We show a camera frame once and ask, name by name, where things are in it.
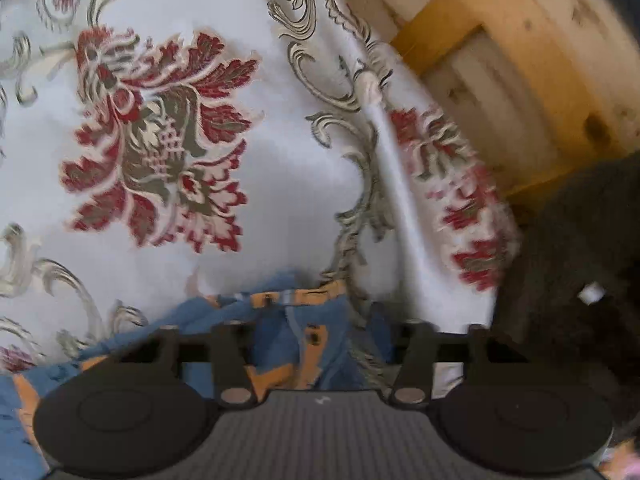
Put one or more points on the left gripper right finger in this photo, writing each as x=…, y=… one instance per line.
x=414, y=382

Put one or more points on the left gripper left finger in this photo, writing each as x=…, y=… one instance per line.
x=232, y=385

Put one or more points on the blue pants with orange cars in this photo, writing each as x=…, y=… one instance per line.
x=140, y=401

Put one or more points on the floral white bedspread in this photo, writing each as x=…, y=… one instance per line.
x=154, y=150

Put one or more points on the wooden bed frame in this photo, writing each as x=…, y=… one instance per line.
x=542, y=87

